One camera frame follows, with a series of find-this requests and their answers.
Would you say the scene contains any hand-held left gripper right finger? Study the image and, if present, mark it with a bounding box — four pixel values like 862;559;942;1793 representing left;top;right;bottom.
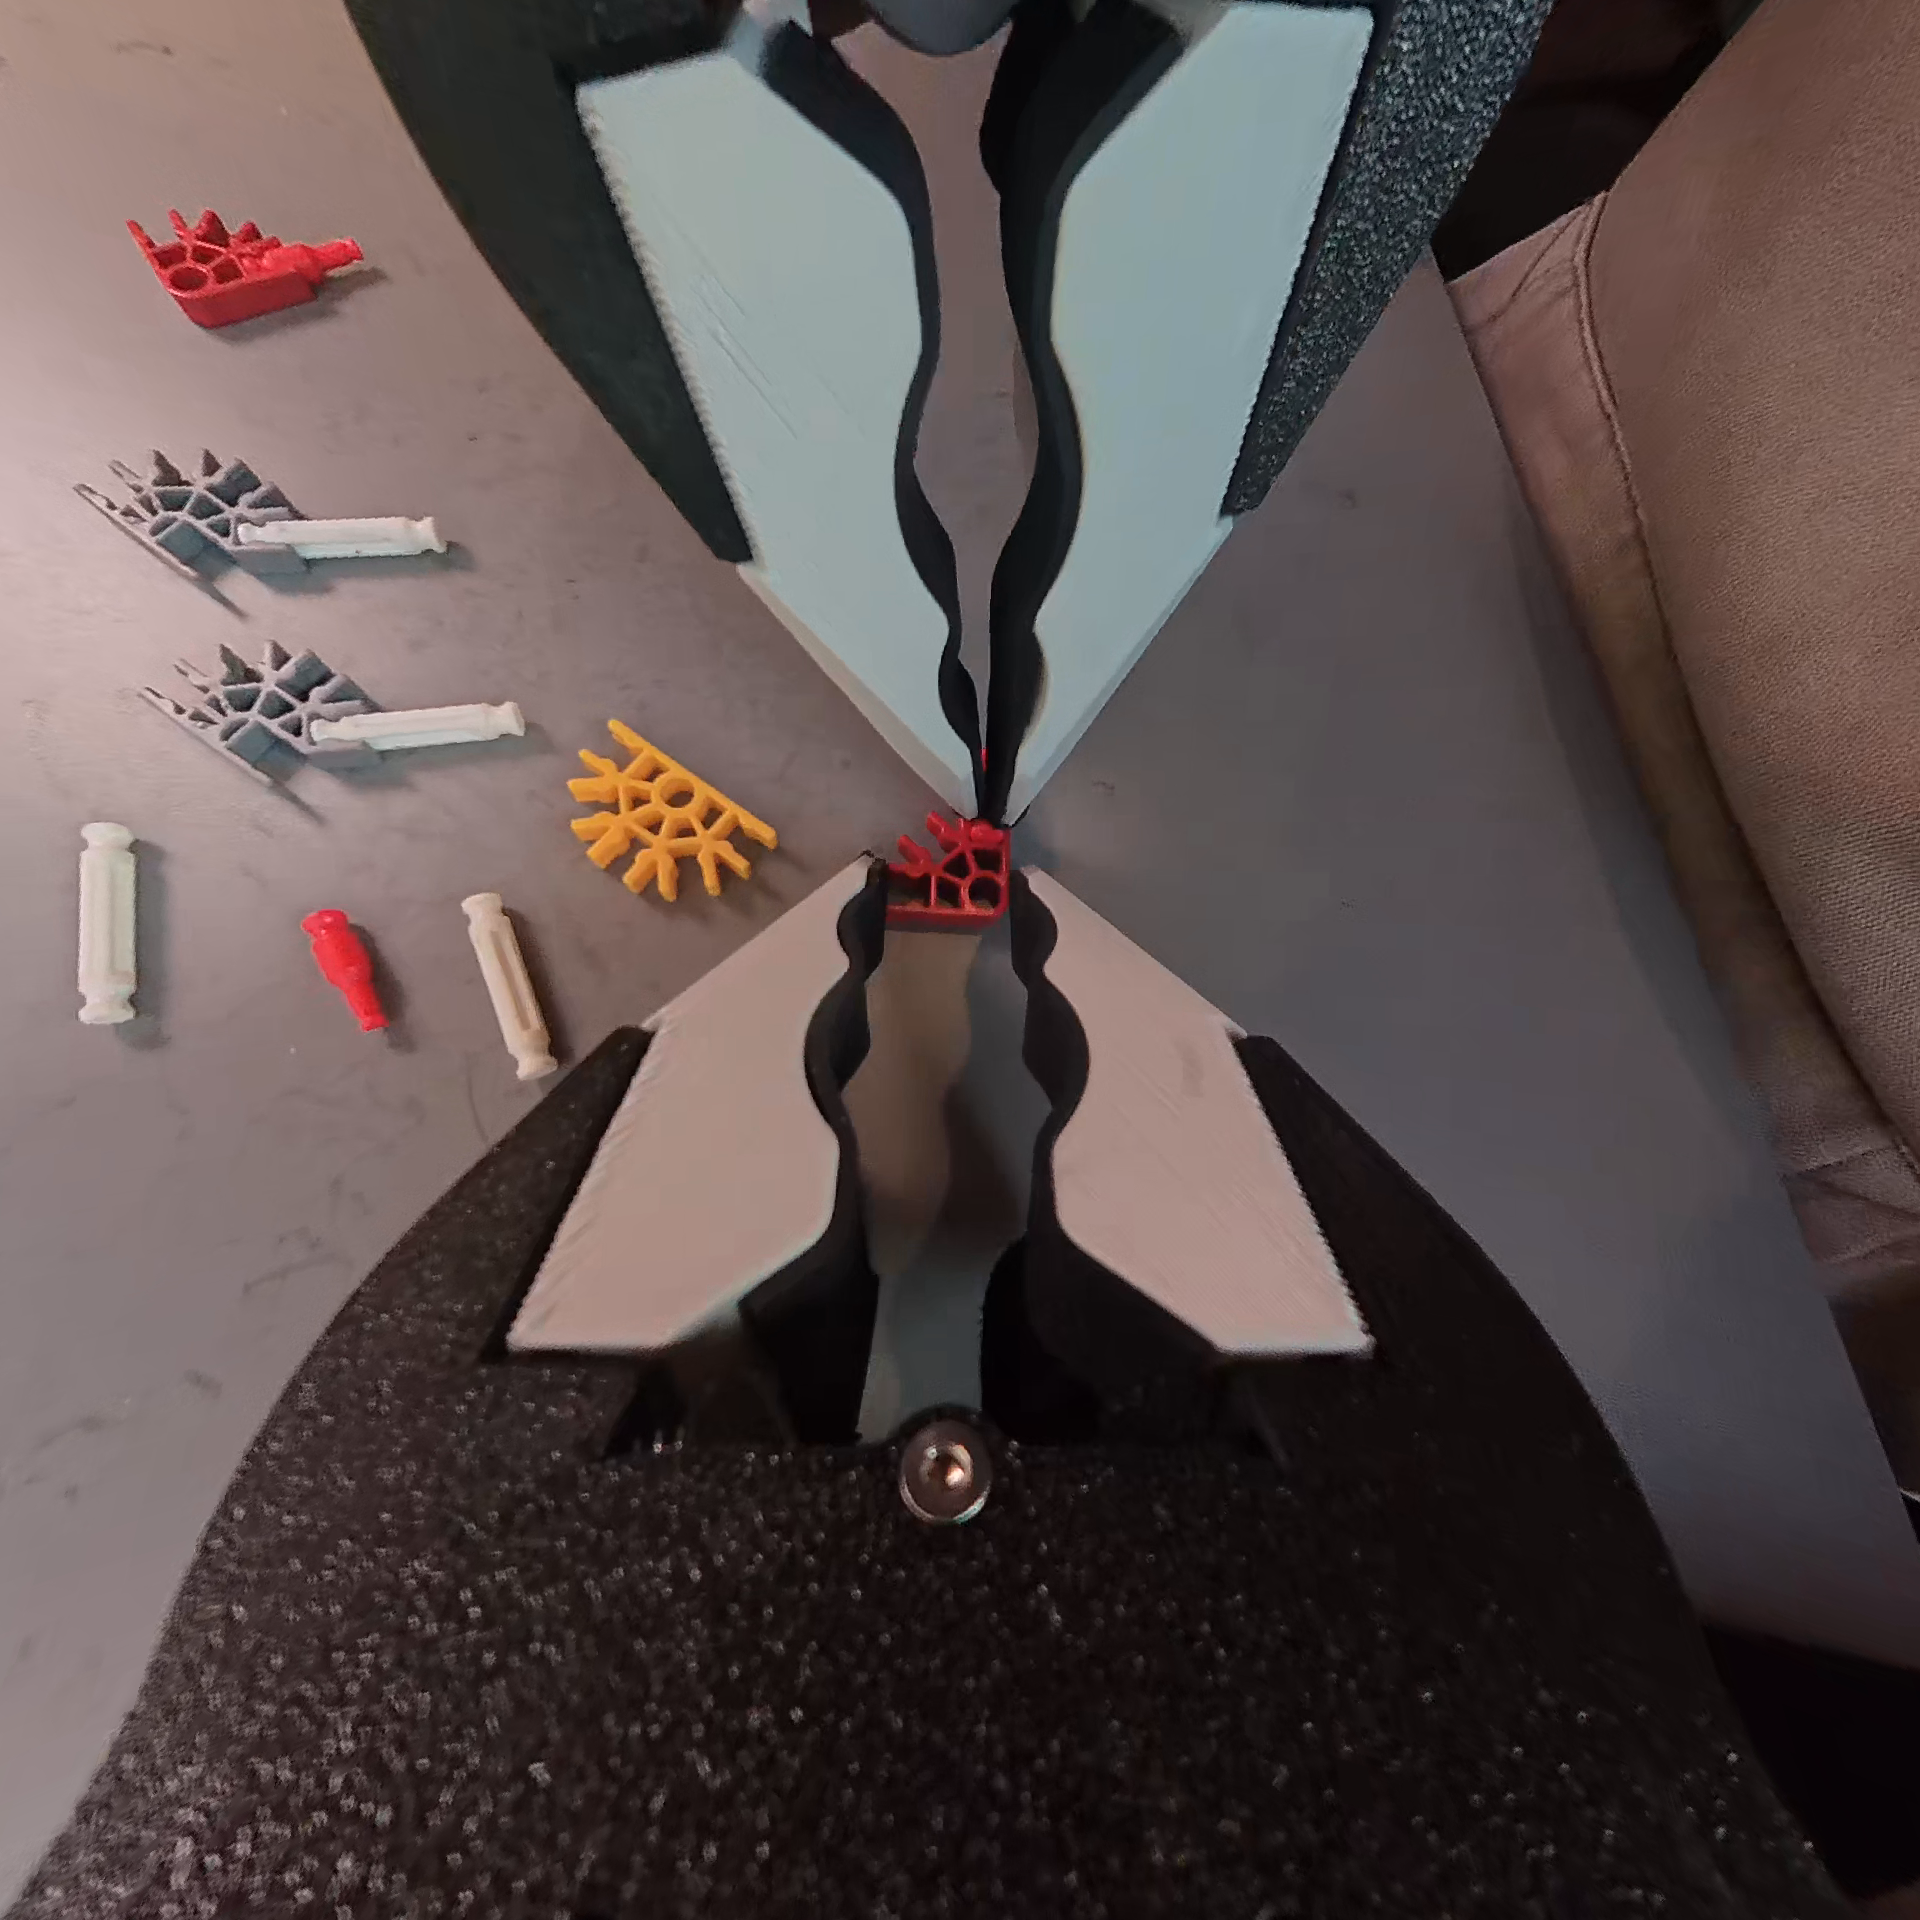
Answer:
978;867;1375;1459

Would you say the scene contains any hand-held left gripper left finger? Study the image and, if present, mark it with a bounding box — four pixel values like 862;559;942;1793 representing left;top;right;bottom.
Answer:
506;859;891;1446

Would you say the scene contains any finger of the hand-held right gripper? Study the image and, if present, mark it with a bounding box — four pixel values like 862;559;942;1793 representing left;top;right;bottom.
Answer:
982;0;1378;828
574;27;996;820

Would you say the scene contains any short white rod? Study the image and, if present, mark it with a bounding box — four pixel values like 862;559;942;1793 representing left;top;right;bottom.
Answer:
461;891;561;1081
75;820;140;1030
307;702;529;752
238;513;448;562

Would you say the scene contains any yellow connector piece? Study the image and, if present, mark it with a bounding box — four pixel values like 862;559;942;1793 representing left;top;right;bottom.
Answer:
568;720;781;906

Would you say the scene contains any grey half-round connector piece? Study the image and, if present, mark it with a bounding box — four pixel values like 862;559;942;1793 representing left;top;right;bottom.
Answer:
142;643;384;785

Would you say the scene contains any grey desk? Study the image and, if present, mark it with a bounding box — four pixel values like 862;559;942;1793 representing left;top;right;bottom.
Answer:
0;0;1920;1863

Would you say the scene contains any person's brown clothing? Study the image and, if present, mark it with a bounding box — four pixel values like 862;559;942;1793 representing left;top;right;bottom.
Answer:
1446;0;1920;1502

